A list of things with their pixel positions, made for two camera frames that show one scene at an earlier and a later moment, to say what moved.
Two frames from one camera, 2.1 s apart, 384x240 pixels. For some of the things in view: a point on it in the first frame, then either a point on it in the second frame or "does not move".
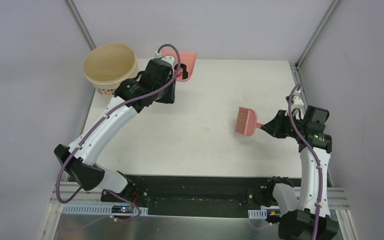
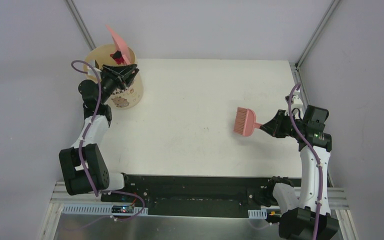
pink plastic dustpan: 187,58 → 119,44
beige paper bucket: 106,65 does not move
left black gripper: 172,81 → 115,76
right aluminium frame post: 333,5 does not move
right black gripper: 274,127 does not move
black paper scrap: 185,73 → 117,54
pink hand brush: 246,123 does not move
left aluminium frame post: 80,24 does not move
